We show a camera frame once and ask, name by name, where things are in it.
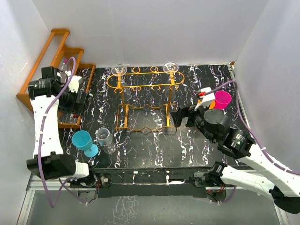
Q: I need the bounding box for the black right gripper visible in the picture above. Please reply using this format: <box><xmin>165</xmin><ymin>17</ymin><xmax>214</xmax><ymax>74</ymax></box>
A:
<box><xmin>171</xmin><ymin>100</ymin><xmax>217</xmax><ymax>144</ymax></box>

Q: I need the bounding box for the clear wine glass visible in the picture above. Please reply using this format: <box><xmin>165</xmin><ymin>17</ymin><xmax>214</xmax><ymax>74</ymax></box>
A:
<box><xmin>96</xmin><ymin>128</ymin><xmax>117</xmax><ymax>154</ymax></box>
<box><xmin>112</xmin><ymin>64</ymin><xmax>131</xmax><ymax>100</ymax></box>
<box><xmin>163</xmin><ymin>61</ymin><xmax>179</xmax><ymax>100</ymax></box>

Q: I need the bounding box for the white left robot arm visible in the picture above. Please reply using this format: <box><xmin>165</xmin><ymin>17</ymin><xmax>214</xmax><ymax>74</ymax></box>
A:
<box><xmin>26</xmin><ymin>67</ymin><xmax>97</xmax><ymax>187</ymax></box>

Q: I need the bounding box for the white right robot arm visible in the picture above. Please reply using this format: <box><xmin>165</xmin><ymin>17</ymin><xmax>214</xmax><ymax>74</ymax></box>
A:
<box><xmin>171</xmin><ymin>105</ymin><xmax>300</xmax><ymax>214</ymax></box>

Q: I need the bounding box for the orange plastic wine glass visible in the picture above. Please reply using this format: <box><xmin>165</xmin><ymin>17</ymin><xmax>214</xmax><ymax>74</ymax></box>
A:
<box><xmin>197</xmin><ymin>100</ymin><xmax>216</xmax><ymax>109</ymax></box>

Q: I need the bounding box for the pink plastic wine glass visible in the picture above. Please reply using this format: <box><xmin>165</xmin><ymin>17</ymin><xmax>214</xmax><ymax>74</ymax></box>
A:
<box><xmin>214</xmin><ymin>90</ymin><xmax>232</xmax><ymax>110</ymax></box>

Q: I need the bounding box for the blue plastic wine glass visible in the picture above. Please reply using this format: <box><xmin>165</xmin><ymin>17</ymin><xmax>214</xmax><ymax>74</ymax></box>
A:
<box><xmin>71</xmin><ymin>130</ymin><xmax>98</xmax><ymax>158</ymax></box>

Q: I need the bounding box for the orange wooden tiered shelf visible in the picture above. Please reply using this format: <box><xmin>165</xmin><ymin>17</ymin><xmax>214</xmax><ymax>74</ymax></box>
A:
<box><xmin>16</xmin><ymin>28</ymin><xmax>96</xmax><ymax>129</ymax></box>

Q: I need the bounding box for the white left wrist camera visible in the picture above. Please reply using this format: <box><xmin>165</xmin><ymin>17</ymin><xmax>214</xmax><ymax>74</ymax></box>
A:
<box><xmin>68</xmin><ymin>75</ymin><xmax>83</xmax><ymax>93</ymax></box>

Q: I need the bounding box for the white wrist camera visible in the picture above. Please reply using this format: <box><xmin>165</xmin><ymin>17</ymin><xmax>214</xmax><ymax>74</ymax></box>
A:
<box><xmin>195</xmin><ymin>87</ymin><xmax>215</xmax><ymax>111</ymax></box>
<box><xmin>68</xmin><ymin>75</ymin><xmax>83</xmax><ymax>93</ymax></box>

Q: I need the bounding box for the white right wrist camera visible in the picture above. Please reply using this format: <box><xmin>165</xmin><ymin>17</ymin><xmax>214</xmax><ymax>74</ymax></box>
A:
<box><xmin>195</xmin><ymin>87</ymin><xmax>215</xmax><ymax>111</ymax></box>

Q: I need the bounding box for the gold wire wine glass rack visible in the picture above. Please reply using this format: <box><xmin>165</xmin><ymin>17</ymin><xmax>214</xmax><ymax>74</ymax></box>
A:
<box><xmin>106</xmin><ymin>66</ymin><xmax>185</xmax><ymax>132</ymax></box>

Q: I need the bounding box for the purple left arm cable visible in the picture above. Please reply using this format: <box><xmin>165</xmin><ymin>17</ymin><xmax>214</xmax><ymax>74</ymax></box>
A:
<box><xmin>38</xmin><ymin>56</ymin><xmax>89</xmax><ymax>208</ymax></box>

